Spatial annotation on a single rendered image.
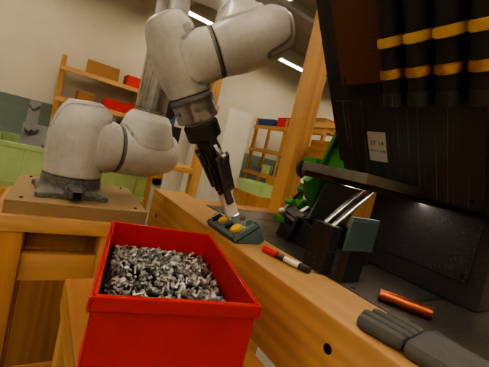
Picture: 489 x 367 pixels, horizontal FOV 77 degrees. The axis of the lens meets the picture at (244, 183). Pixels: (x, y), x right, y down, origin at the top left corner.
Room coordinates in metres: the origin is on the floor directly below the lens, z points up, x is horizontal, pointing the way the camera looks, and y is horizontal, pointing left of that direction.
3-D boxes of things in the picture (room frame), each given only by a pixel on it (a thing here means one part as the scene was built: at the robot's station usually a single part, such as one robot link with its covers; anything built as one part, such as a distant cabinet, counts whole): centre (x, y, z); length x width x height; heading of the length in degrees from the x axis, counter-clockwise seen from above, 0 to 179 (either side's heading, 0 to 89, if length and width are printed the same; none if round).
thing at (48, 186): (0.88, 0.49, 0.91); 0.22 x 0.18 x 0.06; 38
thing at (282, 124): (7.32, -0.78, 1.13); 2.48 x 0.54 x 2.27; 35
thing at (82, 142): (0.90, 0.49, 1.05); 0.18 x 0.16 x 0.22; 136
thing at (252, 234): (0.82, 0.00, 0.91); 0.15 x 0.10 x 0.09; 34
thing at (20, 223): (0.90, 0.50, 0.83); 0.32 x 0.32 x 0.04; 32
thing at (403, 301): (0.57, -0.35, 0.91); 0.09 x 0.02 x 0.02; 64
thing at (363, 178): (0.71, -0.32, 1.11); 0.39 x 0.16 x 0.03; 124
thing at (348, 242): (0.66, -0.27, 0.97); 0.10 x 0.02 x 0.14; 124
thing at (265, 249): (0.68, -0.13, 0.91); 0.13 x 0.02 x 0.02; 48
